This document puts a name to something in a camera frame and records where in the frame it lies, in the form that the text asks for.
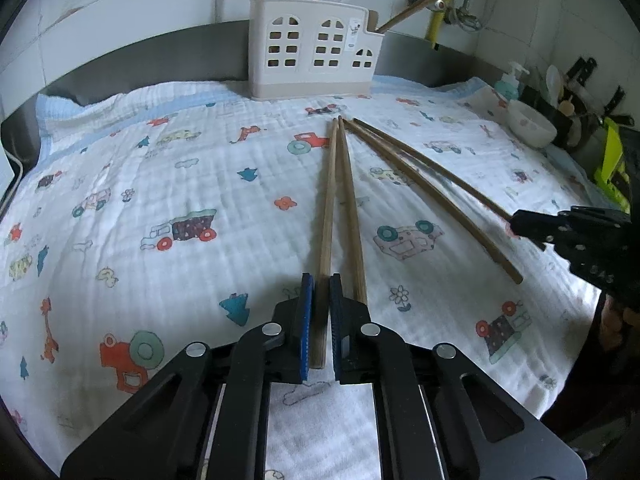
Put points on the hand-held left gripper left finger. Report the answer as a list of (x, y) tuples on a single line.
[(306, 330)]

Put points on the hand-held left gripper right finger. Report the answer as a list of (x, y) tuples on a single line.
[(336, 330)]

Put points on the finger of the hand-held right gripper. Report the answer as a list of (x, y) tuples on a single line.
[(550, 230)]

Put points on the brown wooden chopstick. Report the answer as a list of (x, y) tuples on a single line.
[(327, 210), (350, 210), (407, 10), (425, 182), (450, 176)]

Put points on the white plastic utensil holder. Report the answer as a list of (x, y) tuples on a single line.
[(310, 80)]

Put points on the person's right hand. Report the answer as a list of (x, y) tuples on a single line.
[(625, 317)]

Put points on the lime green plastic rack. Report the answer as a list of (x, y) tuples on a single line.
[(612, 160)]

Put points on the dark utensil pot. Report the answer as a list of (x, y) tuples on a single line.
[(580, 130)]

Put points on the white bowl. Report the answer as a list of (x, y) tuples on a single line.
[(532, 125)]

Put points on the small wooden spoon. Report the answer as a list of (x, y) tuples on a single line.
[(566, 108)]

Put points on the printed blanket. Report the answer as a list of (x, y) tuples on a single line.
[(175, 285)]

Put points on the white rice paddle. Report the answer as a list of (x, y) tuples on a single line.
[(554, 82)]

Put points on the teal soap pump bottle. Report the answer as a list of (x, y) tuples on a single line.
[(510, 87)]

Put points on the metal water valve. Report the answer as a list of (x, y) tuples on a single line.
[(465, 19)]

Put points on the red knob water valve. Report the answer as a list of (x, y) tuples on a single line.
[(440, 5)]

